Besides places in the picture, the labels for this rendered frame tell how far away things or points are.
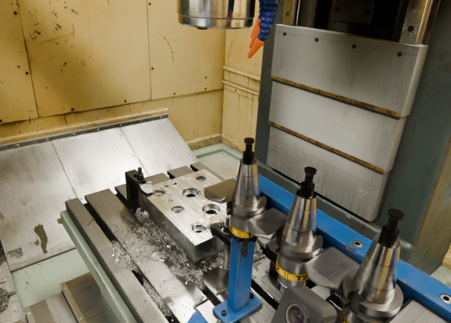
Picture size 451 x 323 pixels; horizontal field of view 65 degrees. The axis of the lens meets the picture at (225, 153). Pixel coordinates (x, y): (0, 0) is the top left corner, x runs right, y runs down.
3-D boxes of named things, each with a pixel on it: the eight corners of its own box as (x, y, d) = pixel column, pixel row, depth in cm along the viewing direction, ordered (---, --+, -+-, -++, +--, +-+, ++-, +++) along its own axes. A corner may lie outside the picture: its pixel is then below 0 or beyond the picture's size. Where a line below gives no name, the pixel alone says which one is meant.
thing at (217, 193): (216, 207, 56) (216, 203, 56) (197, 192, 60) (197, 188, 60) (249, 194, 60) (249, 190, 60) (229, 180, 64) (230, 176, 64)
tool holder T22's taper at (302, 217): (323, 242, 47) (331, 199, 44) (294, 251, 45) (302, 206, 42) (303, 223, 51) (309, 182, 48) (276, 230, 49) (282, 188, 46)
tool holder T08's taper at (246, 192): (266, 201, 55) (269, 163, 52) (243, 211, 53) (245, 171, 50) (249, 188, 58) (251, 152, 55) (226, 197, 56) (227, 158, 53)
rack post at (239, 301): (227, 329, 72) (235, 205, 59) (211, 311, 76) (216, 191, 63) (263, 305, 78) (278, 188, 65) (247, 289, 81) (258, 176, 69)
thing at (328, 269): (330, 297, 41) (331, 291, 41) (295, 269, 45) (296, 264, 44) (364, 271, 45) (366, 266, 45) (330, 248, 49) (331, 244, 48)
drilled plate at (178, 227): (194, 262, 83) (194, 245, 81) (139, 204, 103) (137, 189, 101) (266, 227, 96) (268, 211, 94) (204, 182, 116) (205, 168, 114)
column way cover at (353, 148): (371, 225, 105) (419, 46, 83) (261, 164, 139) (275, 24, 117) (380, 220, 108) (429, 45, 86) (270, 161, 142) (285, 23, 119)
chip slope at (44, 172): (21, 307, 108) (2, 238, 96) (-12, 204, 155) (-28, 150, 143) (244, 211, 158) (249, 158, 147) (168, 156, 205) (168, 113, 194)
